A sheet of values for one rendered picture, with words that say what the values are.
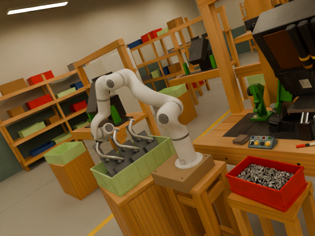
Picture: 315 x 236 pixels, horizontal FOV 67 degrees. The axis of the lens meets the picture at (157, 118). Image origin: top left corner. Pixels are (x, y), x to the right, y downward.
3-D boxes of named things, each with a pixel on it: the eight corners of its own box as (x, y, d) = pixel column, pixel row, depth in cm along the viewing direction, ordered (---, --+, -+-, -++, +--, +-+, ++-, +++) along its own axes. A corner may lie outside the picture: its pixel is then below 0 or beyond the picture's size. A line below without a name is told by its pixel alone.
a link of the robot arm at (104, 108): (89, 104, 156) (94, 143, 170) (111, 98, 165) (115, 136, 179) (84, 99, 163) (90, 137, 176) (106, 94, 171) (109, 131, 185)
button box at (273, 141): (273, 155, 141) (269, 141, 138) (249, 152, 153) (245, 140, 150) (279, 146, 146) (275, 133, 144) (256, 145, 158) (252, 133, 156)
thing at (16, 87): (116, 121, 805) (87, 55, 746) (28, 172, 620) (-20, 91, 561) (108, 121, 845) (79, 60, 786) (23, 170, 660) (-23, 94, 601)
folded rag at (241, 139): (242, 137, 168) (240, 133, 168) (251, 138, 161) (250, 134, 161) (232, 143, 164) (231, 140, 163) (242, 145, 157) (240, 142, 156)
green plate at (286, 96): (290, 110, 144) (293, 77, 135) (276, 107, 150) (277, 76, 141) (296, 102, 151) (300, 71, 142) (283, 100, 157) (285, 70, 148)
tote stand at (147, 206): (157, 284, 188) (117, 204, 168) (130, 249, 233) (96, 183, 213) (216, 229, 218) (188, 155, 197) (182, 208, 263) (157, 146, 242)
